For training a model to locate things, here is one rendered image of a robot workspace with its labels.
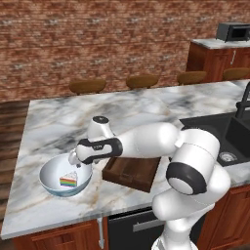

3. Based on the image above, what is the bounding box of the black microwave oven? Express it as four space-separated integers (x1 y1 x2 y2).
216 21 250 43

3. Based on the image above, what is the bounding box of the brown round stool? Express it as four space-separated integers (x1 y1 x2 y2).
68 78 107 96
177 70 208 87
222 66 250 82
125 74 160 91

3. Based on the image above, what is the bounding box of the black dishwasher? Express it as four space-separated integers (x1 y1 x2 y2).
107 206 207 250

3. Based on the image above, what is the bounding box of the black sink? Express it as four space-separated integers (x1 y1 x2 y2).
179 109 250 167

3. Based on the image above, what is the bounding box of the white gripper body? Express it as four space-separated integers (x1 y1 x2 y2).
67 150 93 170

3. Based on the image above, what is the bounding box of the silver dishwasher handle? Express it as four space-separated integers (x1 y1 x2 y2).
132 218 166 233

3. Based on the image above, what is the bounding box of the white and blue bowl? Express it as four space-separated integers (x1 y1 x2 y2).
38 152 94 198

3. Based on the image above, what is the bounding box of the black tap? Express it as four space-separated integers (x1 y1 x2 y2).
235 80 250 120

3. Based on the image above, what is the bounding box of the rainbow cake slice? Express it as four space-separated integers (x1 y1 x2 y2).
59 171 79 188

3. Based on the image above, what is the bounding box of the silver cupboard handle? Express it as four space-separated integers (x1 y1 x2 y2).
97 217 106 250

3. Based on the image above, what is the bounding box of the red-brown cupboard door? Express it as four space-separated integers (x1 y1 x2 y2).
12 217 109 250
195 184 250 250

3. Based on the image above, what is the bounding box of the dark wooden tray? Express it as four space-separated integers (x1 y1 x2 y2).
102 155 162 194

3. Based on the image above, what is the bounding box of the red-brown wooden cabinet run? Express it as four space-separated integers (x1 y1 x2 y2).
186 38 250 83

